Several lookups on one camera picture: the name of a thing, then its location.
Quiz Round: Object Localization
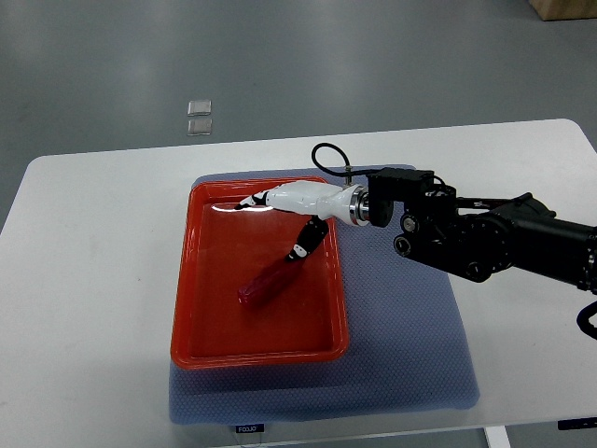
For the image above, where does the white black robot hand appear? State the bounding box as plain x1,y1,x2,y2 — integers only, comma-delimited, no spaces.
234,180,369,262

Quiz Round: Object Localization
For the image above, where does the red pepper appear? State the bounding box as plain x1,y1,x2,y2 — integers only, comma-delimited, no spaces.
237,259,304,307

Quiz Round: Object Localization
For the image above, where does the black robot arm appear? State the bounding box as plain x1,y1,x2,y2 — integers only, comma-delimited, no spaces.
367,167,596,292

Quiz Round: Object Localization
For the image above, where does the red plastic tray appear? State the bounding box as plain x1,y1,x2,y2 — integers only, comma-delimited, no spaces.
171,178,349,371

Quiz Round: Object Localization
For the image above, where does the blue-grey mesh mat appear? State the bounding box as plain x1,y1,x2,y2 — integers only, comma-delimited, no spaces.
170,169,479,426

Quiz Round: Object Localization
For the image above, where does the upper floor plate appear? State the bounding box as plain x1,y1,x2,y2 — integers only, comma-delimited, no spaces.
187,99,212,117

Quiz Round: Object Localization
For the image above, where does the black table label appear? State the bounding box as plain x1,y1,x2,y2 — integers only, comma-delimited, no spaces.
235,424,265,434

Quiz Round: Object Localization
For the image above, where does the white table leg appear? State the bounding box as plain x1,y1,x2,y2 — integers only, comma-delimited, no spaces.
483,426,511,448

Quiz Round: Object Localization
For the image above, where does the cardboard box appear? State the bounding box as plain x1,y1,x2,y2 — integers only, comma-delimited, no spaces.
529,0,597,21

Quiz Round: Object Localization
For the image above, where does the black table control panel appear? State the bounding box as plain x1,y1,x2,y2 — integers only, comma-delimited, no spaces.
557,417,597,431

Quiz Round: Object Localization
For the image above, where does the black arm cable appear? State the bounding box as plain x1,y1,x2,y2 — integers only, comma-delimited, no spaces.
311,142,374,188

